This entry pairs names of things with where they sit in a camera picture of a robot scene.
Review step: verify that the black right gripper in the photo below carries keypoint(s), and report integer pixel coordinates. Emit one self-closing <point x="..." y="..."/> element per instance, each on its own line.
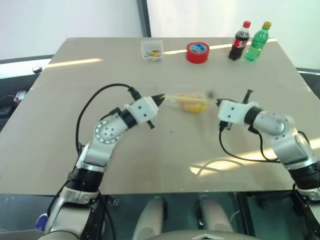
<point x="249" y="96"/>

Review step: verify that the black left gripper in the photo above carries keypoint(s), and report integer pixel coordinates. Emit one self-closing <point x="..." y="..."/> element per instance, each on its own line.
<point x="151" y="124"/>

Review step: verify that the clear zip bag yellow seal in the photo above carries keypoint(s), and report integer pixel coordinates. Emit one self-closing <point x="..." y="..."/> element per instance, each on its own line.
<point x="175" y="100"/>

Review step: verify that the sandwich bread roll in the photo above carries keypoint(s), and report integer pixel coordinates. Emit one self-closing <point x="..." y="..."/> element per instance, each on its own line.
<point x="195" y="107"/>

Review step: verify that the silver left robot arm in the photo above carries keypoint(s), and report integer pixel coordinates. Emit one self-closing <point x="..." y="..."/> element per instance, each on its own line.
<point x="105" y="131"/>

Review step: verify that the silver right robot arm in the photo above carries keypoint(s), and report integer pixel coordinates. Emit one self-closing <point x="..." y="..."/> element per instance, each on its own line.
<point x="275" y="125"/>

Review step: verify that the red tape roll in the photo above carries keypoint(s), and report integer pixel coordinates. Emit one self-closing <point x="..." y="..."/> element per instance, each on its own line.
<point x="197" y="55"/>

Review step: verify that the clear plastic box coloured clips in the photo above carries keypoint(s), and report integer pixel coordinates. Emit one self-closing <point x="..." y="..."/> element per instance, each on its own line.
<point x="152" y="50"/>

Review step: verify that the cola bottle red cap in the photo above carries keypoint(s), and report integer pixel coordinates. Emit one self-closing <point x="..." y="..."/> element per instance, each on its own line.
<point x="238" y="45"/>

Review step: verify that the green soda bottle yellow cap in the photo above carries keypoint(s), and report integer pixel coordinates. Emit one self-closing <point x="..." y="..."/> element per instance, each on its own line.
<point x="257" y="45"/>

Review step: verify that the dark window pillar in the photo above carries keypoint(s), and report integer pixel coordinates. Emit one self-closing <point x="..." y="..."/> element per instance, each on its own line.
<point x="144" y="18"/>

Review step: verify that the grey robot left leg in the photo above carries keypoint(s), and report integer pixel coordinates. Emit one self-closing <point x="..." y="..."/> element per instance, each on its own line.
<point x="150" y="217"/>

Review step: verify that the grey robot leg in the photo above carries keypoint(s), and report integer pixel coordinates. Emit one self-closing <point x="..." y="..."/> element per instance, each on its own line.
<point x="215" y="217"/>
<point x="150" y="217"/>

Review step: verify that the grey robot right leg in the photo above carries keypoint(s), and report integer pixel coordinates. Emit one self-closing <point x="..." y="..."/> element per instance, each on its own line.
<point x="215" y="217"/>

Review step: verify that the black table leg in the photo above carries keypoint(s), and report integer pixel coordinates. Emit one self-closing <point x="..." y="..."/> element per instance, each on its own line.
<point x="243" y="215"/>
<point x="105" y="225"/>

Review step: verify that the small round black object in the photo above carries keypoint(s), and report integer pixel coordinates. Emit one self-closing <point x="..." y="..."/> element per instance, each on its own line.
<point x="36" y="69"/>

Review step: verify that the small red white device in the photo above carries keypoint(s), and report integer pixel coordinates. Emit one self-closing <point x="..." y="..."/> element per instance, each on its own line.
<point x="21" y="95"/>

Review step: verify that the blue shoe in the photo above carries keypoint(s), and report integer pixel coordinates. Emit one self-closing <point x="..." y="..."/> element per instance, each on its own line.
<point x="41" y="222"/>

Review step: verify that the grey trouser leg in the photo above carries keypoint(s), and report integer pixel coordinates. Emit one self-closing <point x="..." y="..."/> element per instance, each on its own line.
<point x="20" y="235"/>

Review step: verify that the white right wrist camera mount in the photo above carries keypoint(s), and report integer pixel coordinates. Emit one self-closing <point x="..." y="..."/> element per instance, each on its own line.
<point x="232" y="112"/>

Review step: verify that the metal table bracket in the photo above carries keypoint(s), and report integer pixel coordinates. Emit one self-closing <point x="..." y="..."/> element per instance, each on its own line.
<point x="113" y="201"/>

